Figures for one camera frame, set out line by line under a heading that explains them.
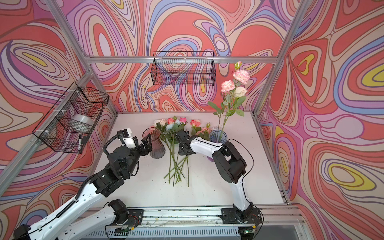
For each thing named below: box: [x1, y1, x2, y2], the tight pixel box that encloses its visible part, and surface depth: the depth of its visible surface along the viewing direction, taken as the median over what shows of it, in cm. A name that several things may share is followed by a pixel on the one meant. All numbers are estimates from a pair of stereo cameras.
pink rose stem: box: [179, 117, 188, 129], surface depth 106 cm
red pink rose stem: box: [167, 118, 175, 181], surface depth 102 cm
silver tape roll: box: [72, 114, 96, 126], surface depth 75 cm
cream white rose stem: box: [219, 86, 248, 139], surface depth 73 cm
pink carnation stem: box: [227, 60, 250, 115], surface depth 67 cm
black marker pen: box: [78, 134, 82, 152], surface depth 74 cm
